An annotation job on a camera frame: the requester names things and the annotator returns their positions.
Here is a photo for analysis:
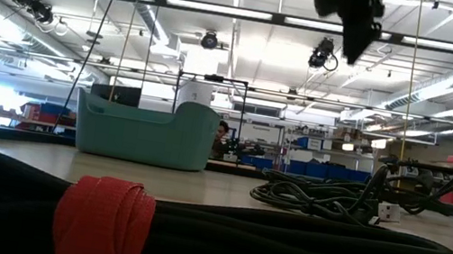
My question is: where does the silver ceiling air duct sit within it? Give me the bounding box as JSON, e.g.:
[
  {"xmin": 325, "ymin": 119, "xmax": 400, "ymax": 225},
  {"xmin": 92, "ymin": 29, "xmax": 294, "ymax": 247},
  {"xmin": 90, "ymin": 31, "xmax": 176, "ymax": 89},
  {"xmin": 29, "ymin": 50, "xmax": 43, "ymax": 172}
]
[{"xmin": 77, "ymin": 0, "xmax": 189, "ymax": 59}]

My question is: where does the person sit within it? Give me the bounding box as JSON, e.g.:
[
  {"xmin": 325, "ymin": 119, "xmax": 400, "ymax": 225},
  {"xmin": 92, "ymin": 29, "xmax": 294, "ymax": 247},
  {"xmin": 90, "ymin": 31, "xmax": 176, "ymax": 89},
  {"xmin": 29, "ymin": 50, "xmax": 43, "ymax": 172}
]
[{"xmin": 209, "ymin": 118, "xmax": 234, "ymax": 160}]

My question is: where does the white cylinder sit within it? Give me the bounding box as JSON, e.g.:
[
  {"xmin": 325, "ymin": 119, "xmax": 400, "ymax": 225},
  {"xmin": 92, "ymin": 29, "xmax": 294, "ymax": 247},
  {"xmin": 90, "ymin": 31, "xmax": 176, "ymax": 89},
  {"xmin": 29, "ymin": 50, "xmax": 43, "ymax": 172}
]
[{"xmin": 175, "ymin": 78, "xmax": 215, "ymax": 114}]

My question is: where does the tan hanging rope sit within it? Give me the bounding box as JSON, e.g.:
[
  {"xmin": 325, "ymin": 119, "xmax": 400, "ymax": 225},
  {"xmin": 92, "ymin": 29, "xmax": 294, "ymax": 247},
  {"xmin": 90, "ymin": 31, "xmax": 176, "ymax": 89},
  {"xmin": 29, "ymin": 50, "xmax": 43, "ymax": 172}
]
[{"xmin": 107, "ymin": 0, "xmax": 144, "ymax": 104}]

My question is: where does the black ceiling camera with cable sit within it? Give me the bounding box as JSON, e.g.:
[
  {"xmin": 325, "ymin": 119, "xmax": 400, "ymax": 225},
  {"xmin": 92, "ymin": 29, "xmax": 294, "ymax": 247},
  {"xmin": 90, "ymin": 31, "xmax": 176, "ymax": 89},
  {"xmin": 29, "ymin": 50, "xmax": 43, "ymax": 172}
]
[{"xmin": 306, "ymin": 34, "xmax": 343, "ymax": 75}]

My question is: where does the black rail with light panels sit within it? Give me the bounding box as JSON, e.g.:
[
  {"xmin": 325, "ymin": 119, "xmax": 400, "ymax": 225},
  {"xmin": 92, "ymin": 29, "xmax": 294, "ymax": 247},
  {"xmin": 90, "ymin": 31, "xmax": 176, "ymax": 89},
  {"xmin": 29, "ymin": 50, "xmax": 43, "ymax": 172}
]
[{"xmin": 107, "ymin": 0, "xmax": 453, "ymax": 55}]

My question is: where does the round black ceiling camera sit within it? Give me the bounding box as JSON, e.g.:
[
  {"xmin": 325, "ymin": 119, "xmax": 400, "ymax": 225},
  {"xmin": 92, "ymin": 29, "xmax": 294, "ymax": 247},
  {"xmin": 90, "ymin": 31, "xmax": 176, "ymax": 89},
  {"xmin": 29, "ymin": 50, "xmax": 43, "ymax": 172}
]
[{"xmin": 199, "ymin": 29, "xmax": 222, "ymax": 52}]

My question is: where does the red and blue bins stack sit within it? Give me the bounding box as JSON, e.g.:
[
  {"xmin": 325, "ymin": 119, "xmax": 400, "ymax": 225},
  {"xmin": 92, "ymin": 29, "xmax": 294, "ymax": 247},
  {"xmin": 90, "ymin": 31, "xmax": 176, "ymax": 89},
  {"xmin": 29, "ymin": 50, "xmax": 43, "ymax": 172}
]
[{"xmin": 18, "ymin": 99, "xmax": 78, "ymax": 138}]

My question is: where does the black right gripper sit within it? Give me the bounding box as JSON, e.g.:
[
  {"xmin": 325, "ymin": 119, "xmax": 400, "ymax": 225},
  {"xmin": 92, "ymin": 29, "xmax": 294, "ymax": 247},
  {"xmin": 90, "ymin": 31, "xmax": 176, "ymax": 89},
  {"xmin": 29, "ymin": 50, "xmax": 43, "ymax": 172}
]
[{"xmin": 303, "ymin": 0, "xmax": 387, "ymax": 69}]

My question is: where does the blue storage bins row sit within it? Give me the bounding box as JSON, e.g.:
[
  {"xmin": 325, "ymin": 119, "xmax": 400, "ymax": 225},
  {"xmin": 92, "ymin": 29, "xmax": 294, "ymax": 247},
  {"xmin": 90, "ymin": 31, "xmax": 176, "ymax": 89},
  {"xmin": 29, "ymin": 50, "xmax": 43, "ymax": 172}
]
[{"xmin": 286, "ymin": 158, "xmax": 374, "ymax": 187}]

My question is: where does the black ceiling camera cluster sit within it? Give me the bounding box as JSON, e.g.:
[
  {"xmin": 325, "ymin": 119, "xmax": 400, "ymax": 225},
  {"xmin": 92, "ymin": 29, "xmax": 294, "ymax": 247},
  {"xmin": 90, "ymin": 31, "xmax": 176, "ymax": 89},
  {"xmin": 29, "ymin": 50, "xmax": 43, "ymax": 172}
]
[{"xmin": 7, "ymin": 0, "xmax": 57, "ymax": 26}]

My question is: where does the thin black cable bundle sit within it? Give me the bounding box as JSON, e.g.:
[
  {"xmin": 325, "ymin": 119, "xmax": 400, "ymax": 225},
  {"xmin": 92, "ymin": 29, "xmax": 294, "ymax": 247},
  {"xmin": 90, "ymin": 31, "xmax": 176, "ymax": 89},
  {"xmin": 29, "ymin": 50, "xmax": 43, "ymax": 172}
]
[{"xmin": 247, "ymin": 166, "xmax": 382, "ymax": 228}]

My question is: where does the black hanging cable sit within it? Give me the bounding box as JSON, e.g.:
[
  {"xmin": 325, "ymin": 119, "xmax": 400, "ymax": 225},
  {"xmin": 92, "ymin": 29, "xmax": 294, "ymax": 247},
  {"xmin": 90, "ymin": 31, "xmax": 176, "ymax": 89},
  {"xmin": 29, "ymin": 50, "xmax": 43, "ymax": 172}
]
[{"xmin": 51, "ymin": 0, "xmax": 128, "ymax": 141}]

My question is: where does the teal plastic bin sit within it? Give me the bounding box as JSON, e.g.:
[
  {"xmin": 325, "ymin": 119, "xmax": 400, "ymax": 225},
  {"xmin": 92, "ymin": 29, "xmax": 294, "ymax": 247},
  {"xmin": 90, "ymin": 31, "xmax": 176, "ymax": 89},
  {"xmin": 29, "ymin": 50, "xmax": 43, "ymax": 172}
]
[{"xmin": 68, "ymin": 83, "xmax": 224, "ymax": 176}]

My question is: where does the black cable with red strap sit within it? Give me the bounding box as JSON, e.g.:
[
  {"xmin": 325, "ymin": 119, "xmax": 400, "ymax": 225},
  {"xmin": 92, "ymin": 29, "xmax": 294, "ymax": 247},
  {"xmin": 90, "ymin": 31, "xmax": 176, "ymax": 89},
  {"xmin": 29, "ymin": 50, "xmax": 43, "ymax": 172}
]
[{"xmin": 0, "ymin": 126, "xmax": 453, "ymax": 254}]

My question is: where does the yellow hanging rope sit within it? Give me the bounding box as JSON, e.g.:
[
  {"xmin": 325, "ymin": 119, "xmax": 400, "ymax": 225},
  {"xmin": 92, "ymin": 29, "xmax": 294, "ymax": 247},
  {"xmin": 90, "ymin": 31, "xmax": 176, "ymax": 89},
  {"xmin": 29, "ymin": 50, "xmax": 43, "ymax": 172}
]
[{"xmin": 388, "ymin": 0, "xmax": 429, "ymax": 190}]

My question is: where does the black cable with white tag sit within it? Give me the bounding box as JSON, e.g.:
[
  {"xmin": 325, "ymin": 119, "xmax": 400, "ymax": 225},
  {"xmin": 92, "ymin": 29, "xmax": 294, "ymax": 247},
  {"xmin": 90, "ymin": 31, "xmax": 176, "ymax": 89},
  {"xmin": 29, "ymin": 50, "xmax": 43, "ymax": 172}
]
[{"xmin": 357, "ymin": 152, "xmax": 453, "ymax": 240}]

